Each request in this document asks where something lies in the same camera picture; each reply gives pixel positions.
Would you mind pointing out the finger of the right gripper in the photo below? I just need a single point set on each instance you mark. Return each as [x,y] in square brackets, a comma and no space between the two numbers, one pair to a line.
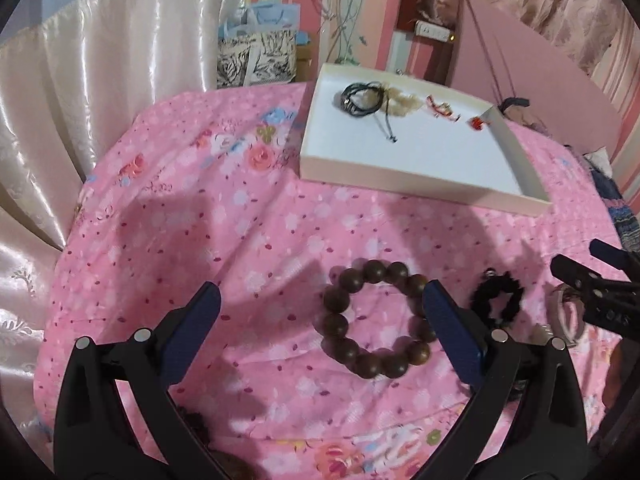
[580,274]
[619,259]

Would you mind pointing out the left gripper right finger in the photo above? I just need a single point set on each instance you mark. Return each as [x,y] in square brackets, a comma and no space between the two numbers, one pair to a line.
[547,438]

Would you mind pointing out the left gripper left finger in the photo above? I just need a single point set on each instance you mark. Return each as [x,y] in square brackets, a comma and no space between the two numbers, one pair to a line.
[93,438]

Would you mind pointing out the black scrunchie with charm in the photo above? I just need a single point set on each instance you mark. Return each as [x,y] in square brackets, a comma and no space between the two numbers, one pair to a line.
[493,285]

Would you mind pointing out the beige fabric flower scrunchie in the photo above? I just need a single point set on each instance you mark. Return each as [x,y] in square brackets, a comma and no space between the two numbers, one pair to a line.
[400,104]

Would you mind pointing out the dark blue knitted blanket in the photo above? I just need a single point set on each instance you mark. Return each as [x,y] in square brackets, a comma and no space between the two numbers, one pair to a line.
[624,220]

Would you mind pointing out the small red knot charm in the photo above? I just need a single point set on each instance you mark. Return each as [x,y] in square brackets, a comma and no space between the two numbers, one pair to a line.
[477,123]

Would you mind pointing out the pink floral bedsheet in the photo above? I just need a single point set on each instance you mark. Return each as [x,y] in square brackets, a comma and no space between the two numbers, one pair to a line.
[204,187]

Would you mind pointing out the pink headboard cushion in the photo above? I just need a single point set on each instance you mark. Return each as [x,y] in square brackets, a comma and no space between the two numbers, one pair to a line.
[496,57]

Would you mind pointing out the white shallow tray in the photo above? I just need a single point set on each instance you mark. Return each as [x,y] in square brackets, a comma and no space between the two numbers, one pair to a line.
[433,152]

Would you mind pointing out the pink patterned curtain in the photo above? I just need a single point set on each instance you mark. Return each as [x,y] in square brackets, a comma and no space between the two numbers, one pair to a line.
[600,36]

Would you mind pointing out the white power strip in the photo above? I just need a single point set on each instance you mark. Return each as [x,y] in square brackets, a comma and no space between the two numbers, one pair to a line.
[433,31]

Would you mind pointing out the cardboard box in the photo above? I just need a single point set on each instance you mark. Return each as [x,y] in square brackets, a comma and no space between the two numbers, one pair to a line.
[305,59]

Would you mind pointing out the cream satin curtain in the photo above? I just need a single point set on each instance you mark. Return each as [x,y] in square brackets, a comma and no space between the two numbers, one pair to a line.
[74,74]

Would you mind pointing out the black white patterned tote bag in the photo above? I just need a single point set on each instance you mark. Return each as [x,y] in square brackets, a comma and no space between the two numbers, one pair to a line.
[261,58]

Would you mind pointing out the light blue paper bag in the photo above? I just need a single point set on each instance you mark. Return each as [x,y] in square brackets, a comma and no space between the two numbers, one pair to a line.
[259,18]

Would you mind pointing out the white strap wristwatch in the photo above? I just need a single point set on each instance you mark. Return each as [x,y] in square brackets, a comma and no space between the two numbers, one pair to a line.
[564,314]

